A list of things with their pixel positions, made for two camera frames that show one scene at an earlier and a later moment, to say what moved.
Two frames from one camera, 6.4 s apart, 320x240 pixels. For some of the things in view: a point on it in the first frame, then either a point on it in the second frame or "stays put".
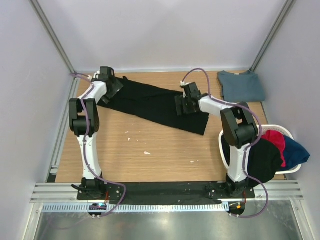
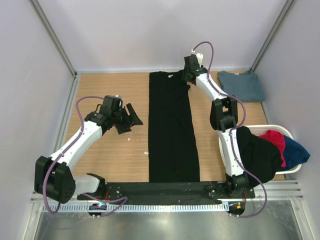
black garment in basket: [264, 158] stays put
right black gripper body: [183, 100] -> [184, 75]
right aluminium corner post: [285, 10] stays put
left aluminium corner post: [38, 9] stays put
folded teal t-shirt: [242, 87] stays put
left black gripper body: [116, 87] -> [119, 117]
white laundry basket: [285, 129] stays put
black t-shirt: [155, 106] -> [173, 153]
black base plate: [165, 193] stays put
